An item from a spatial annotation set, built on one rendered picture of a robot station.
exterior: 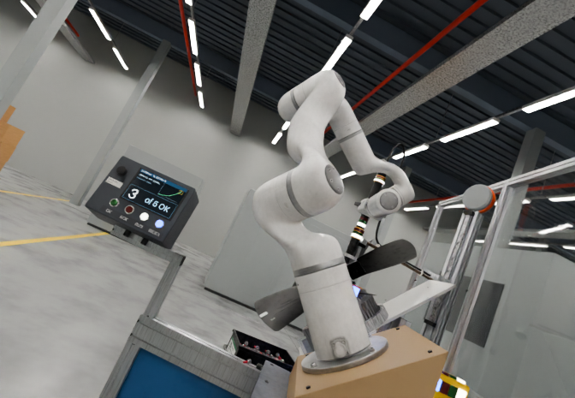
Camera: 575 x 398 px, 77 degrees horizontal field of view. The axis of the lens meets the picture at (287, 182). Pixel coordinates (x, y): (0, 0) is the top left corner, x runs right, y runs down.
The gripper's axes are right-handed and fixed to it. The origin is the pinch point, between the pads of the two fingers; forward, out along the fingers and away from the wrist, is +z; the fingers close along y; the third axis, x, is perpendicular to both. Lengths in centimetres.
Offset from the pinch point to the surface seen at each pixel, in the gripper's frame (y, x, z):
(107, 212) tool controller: -76, -40, -44
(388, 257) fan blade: 15.0, -13.6, 1.5
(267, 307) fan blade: -22, -52, 2
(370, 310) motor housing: 16.3, -35.7, 1.4
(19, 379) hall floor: -126, -149, 62
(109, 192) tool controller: -79, -35, -42
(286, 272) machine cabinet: -5, -63, 558
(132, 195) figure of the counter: -73, -33, -42
